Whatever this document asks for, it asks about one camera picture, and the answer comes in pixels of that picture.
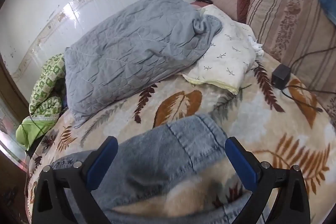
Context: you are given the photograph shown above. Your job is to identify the light blue denim garment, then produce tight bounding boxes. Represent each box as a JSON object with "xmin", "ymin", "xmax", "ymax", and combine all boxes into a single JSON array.
[{"xmin": 321, "ymin": 0, "xmax": 336, "ymax": 26}]

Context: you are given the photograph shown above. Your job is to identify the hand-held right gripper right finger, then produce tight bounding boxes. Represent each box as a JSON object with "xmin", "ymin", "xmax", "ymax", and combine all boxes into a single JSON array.
[{"xmin": 225, "ymin": 136, "xmax": 311, "ymax": 224}]

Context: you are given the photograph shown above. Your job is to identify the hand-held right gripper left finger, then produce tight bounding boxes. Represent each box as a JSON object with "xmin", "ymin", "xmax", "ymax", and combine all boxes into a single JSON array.
[{"xmin": 31, "ymin": 135, "xmax": 118, "ymax": 224}]

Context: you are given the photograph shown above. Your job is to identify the grey quilted pillow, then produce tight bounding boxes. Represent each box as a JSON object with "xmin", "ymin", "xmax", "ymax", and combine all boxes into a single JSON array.
[{"xmin": 64, "ymin": 0, "xmax": 223, "ymax": 122}]

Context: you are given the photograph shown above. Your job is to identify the black adapter cable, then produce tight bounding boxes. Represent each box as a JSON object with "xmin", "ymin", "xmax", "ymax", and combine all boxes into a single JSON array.
[{"xmin": 281, "ymin": 47, "xmax": 336, "ymax": 112}]

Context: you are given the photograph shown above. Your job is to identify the green patterned blanket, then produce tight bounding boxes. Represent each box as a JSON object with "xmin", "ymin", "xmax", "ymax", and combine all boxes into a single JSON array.
[{"xmin": 15, "ymin": 53, "xmax": 67, "ymax": 151}]

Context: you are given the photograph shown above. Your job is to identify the thin black cable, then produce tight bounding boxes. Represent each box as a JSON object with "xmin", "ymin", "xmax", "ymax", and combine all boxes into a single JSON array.
[{"xmin": 22, "ymin": 111, "xmax": 46, "ymax": 135}]

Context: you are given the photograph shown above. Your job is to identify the pink pillow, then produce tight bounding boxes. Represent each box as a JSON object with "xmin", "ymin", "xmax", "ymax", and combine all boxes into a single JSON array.
[{"xmin": 189, "ymin": 1, "xmax": 210, "ymax": 10}]

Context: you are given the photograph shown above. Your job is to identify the leaf-print fleece blanket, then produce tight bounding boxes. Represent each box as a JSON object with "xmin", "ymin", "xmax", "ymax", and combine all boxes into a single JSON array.
[{"xmin": 25, "ymin": 56, "xmax": 336, "ymax": 224}]

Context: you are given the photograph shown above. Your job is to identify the blue denim pants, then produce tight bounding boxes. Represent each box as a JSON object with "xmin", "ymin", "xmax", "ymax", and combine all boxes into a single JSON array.
[{"xmin": 51, "ymin": 114, "xmax": 268, "ymax": 224}]

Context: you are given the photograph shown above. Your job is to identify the white crumpled cloth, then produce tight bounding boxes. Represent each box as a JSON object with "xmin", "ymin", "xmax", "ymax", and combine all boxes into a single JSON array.
[{"xmin": 248, "ymin": 36, "xmax": 264, "ymax": 56}]

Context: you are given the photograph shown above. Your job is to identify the black power adapter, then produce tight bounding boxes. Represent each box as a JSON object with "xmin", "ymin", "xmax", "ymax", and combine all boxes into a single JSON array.
[{"xmin": 271, "ymin": 64, "xmax": 291, "ymax": 90}]

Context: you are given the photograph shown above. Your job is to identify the window frame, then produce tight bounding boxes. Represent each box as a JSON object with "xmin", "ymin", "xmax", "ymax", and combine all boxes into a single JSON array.
[{"xmin": 0, "ymin": 55, "xmax": 32, "ymax": 169}]

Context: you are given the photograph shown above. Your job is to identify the white floral pillow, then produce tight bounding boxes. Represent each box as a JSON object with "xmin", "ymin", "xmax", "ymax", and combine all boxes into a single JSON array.
[{"xmin": 181, "ymin": 5, "xmax": 263, "ymax": 95}]

